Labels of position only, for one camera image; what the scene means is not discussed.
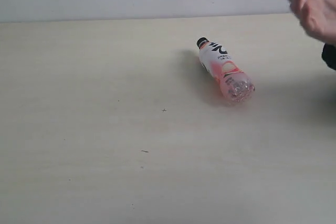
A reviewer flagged person's open bare hand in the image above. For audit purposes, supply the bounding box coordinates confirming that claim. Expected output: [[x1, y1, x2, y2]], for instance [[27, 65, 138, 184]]
[[288, 0, 335, 45]]

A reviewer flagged pink peach label bottle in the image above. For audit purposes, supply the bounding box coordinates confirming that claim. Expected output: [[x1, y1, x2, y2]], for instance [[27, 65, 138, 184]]
[[196, 37, 255, 104]]

